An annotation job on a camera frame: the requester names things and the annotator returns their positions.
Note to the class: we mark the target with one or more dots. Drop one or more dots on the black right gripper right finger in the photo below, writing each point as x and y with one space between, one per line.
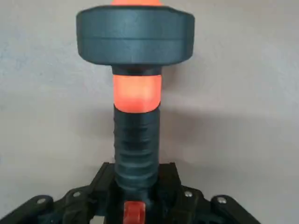
187 205

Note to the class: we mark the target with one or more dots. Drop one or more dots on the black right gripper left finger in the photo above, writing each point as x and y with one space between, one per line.
77 205

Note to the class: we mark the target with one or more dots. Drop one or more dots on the black orange barcode scanner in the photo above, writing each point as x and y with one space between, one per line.
135 140

